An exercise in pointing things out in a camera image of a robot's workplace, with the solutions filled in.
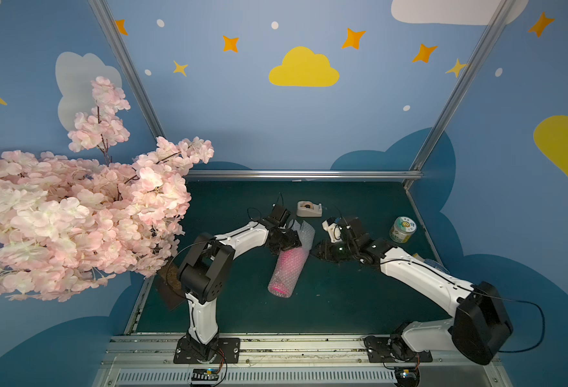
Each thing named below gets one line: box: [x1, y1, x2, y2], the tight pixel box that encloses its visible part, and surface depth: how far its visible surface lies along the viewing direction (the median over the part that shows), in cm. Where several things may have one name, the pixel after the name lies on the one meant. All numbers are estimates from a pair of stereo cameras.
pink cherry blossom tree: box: [0, 77, 215, 302], surface depth 52 cm
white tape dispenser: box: [296, 200, 323, 218], surface depth 110 cm
